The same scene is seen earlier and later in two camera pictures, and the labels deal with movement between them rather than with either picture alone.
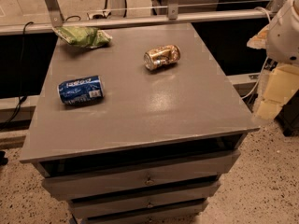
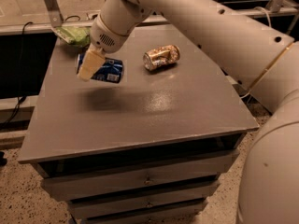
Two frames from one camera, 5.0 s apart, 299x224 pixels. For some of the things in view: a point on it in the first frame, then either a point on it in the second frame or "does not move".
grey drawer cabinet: [154, 148] does not move
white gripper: [284, 35] → [107, 37]
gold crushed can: [162, 57] does not move
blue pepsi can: [81, 91] → [110, 71]
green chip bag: [86, 36] does not move
